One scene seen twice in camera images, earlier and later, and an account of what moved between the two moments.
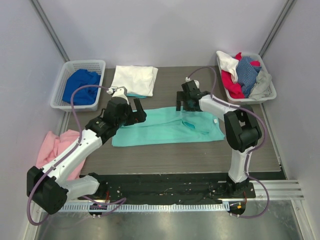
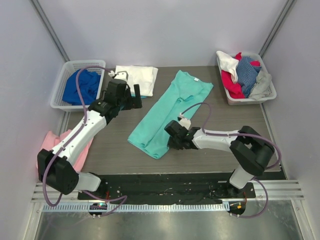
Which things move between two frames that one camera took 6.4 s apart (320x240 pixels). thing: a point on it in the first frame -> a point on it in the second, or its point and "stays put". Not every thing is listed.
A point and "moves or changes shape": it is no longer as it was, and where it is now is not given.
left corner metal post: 48,25 stays put
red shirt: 234,89 stays put
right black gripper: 186,100 -> 173,143
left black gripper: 133,115 -> 132,99
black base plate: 169,188 stays put
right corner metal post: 288,7 stays put
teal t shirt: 165,125 moves or changes shape
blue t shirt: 85,96 stays put
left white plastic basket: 97,66 stays put
